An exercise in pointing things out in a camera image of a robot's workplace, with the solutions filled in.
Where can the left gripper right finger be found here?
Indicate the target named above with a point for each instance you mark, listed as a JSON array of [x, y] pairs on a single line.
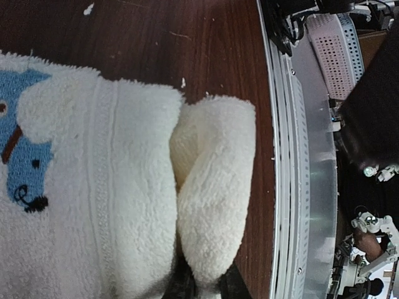
[[232, 285]]

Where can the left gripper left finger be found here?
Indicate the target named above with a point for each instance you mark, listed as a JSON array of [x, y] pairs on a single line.
[[182, 283]]

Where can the white towel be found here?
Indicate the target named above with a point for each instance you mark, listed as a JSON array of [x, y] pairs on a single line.
[[106, 184]]

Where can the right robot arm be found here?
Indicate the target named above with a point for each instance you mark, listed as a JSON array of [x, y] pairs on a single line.
[[370, 113]]

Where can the front aluminium rail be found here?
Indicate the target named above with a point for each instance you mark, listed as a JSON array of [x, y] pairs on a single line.
[[305, 209]]

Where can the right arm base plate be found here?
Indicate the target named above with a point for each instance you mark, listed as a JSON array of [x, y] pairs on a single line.
[[284, 22]]

